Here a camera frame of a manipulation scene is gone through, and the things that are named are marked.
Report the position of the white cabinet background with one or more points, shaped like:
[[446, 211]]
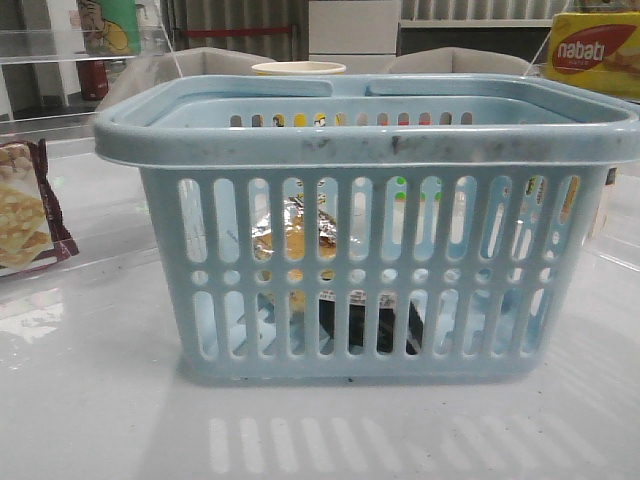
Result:
[[353, 27]]

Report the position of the red fire extinguisher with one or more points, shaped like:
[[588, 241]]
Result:
[[93, 79]]

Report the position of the grey sofa chair right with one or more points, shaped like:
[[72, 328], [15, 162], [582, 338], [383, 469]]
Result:
[[458, 60]]

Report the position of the grey sofa chair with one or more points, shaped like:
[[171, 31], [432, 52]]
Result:
[[458, 60], [145, 72]]

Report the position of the yellow nabati wafer box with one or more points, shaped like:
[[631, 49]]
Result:
[[595, 51]]

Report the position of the clear bread package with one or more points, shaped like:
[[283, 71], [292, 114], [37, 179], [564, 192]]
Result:
[[294, 229]]

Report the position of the clear acrylic shelf left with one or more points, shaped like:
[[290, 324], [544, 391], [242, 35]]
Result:
[[52, 47]]

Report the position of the light blue plastic basket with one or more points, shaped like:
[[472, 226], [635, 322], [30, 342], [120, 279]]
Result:
[[471, 193]]

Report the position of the brown cracker snack package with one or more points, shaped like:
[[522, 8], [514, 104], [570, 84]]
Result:
[[33, 233]]

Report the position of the cream paper cup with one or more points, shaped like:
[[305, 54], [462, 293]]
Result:
[[298, 68]]

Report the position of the grey sofa chair left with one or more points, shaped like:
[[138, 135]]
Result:
[[145, 72]]

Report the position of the green cartoon drink bottle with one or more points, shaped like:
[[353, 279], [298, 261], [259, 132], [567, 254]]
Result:
[[109, 27]]

